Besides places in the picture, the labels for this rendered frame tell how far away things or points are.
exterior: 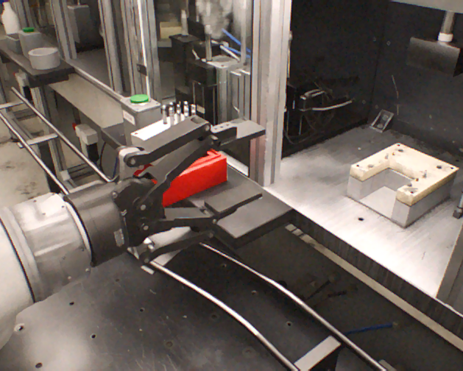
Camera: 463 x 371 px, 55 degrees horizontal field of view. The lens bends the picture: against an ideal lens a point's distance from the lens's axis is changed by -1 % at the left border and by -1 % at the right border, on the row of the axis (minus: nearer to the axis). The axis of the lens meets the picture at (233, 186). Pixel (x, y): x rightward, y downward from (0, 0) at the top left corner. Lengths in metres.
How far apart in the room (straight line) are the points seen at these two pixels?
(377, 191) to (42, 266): 0.66
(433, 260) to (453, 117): 0.41
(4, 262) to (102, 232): 0.08
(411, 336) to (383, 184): 0.34
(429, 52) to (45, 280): 0.65
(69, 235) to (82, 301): 0.62
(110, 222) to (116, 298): 0.59
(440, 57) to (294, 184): 0.35
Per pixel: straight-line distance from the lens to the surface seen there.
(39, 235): 0.40
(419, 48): 0.81
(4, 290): 0.40
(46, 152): 1.42
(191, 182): 0.84
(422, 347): 1.05
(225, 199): 0.54
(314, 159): 0.99
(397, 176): 0.90
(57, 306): 1.02
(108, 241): 0.43
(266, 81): 0.79
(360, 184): 0.85
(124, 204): 0.45
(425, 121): 1.13
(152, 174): 0.46
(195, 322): 0.93
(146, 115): 0.96
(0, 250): 0.40
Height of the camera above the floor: 1.39
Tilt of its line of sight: 33 degrees down
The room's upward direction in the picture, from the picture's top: straight up
